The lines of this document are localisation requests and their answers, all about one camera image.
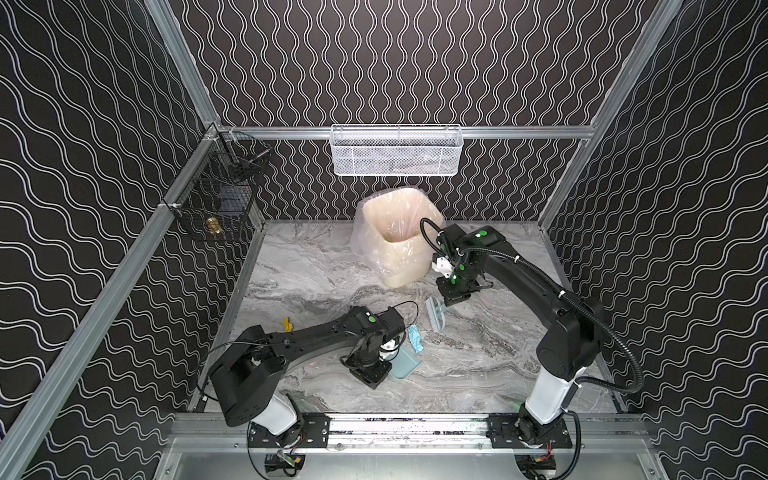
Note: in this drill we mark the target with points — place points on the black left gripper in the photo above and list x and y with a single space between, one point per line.
368 371

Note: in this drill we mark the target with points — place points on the teal hand brush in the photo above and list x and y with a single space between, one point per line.
436 309

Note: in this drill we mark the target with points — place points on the teal dustpan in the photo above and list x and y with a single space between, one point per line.
403 362

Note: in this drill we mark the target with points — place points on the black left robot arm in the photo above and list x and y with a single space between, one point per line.
246 375

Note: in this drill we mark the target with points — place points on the white mesh wall basket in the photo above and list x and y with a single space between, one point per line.
396 150

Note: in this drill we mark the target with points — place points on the beige trash bin with liner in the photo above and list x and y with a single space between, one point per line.
387 235

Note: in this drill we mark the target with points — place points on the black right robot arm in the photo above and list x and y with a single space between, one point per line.
575 328

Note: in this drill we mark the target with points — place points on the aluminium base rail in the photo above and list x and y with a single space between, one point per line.
411 433

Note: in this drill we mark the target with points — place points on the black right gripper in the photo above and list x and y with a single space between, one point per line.
459 293

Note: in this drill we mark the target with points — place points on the black wire wall basket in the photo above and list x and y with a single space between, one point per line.
216 205

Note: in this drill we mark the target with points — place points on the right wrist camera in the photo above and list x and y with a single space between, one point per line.
442 265

